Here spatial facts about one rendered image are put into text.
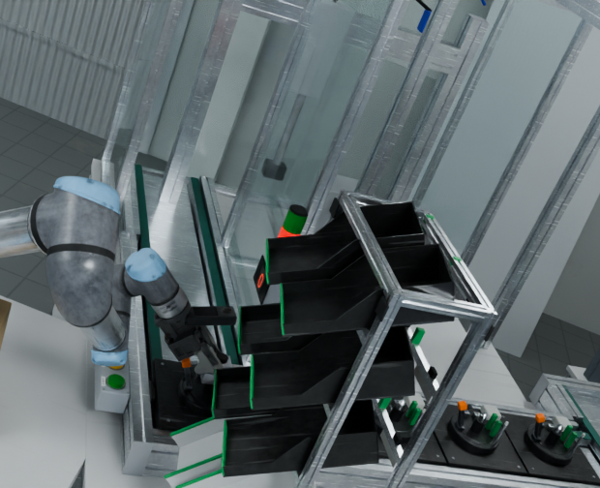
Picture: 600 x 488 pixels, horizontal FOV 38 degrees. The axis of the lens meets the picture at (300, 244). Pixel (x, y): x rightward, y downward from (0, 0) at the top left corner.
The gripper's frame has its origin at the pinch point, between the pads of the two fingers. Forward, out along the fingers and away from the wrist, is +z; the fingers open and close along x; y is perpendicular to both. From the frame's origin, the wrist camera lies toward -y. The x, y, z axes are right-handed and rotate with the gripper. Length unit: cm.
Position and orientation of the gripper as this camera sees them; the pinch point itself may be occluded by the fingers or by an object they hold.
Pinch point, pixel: (222, 363)
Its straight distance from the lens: 207.8
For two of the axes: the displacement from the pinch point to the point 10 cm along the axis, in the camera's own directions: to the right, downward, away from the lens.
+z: 3.9, 7.3, 5.6
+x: 2.0, 5.2, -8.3
